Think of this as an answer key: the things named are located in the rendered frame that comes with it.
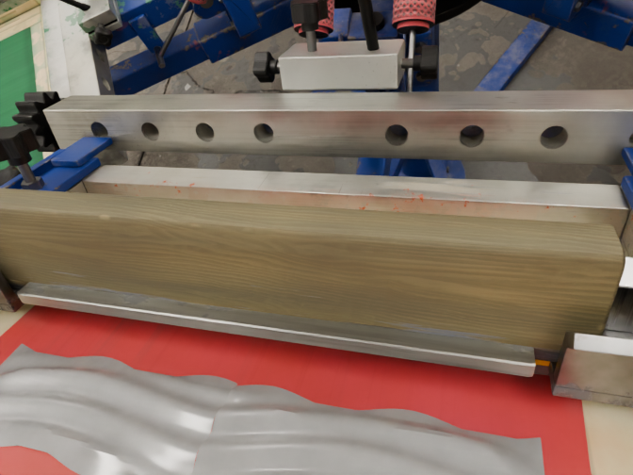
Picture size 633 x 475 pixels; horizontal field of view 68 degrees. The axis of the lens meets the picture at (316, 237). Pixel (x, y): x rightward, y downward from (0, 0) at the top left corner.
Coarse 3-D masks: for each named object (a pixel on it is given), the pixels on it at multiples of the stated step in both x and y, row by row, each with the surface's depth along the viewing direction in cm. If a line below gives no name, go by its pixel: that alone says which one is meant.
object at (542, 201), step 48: (96, 192) 50; (144, 192) 48; (192, 192) 46; (240, 192) 45; (288, 192) 43; (336, 192) 42; (384, 192) 41; (432, 192) 40; (480, 192) 40; (528, 192) 39; (576, 192) 38; (624, 192) 37; (624, 240) 36
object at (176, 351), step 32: (32, 320) 38; (64, 320) 37; (96, 320) 37; (128, 320) 36; (0, 352) 35; (64, 352) 34; (96, 352) 34; (128, 352) 34; (160, 352) 33; (192, 352) 33; (224, 352) 33; (0, 448) 28
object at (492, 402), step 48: (240, 384) 30; (288, 384) 30; (336, 384) 30; (384, 384) 29; (432, 384) 29; (480, 384) 29; (528, 384) 28; (480, 432) 26; (528, 432) 26; (576, 432) 25
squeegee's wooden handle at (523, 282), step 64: (0, 192) 33; (64, 192) 32; (0, 256) 34; (64, 256) 32; (128, 256) 30; (192, 256) 29; (256, 256) 27; (320, 256) 26; (384, 256) 25; (448, 256) 24; (512, 256) 23; (576, 256) 22; (384, 320) 27; (448, 320) 26; (512, 320) 25; (576, 320) 24
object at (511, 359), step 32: (32, 288) 34; (64, 288) 34; (160, 320) 31; (192, 320) 30; (224, 320) 29; (256, 320) 29; (288, 320) 29; (320, 320) 29; (384, 352) 27; (416, 352) 26; (448, 352) 26; (480, 352) 25; (512, 352) 25
